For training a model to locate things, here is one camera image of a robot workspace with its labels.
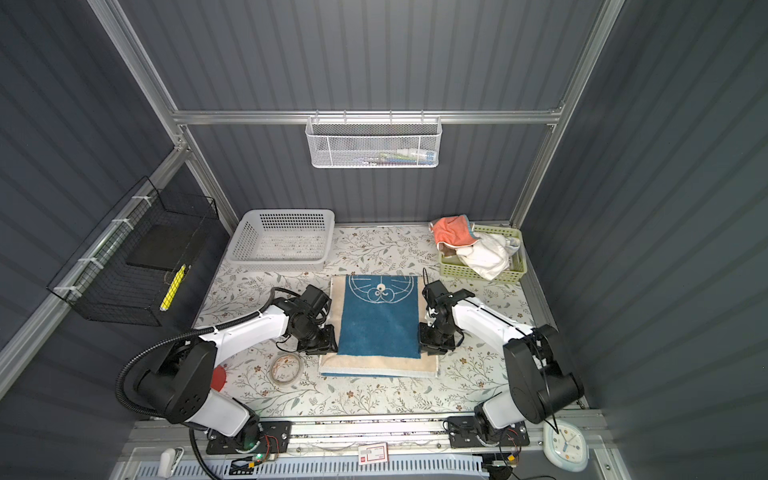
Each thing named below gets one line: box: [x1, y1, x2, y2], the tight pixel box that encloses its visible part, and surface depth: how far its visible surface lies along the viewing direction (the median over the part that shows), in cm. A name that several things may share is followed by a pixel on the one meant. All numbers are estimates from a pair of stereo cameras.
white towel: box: [456, 232, 520, 281], surface depth 101 cm
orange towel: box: [429, 214, 479, 249], surface depth 104 cm
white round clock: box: [543, 419, 589, 472], surface depth 71 cm
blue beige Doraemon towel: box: [318, 274, 440, 378], surface depth 93 cm
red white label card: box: [358, 442, 389, 465], surface depth 72 cm
